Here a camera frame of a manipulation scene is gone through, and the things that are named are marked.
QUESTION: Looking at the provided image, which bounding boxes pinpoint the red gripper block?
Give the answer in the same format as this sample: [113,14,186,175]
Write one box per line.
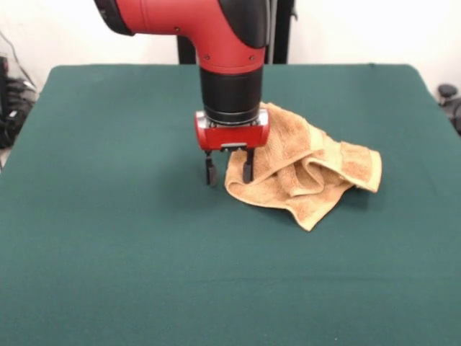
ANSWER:
[194,110,270,187]

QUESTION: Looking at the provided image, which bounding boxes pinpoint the tan terry towel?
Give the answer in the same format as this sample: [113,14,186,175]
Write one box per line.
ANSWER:
[223,102,382,232]

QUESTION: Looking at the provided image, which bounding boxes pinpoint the dark green table cloth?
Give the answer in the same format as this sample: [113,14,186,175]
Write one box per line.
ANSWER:
[0,63,461,346]

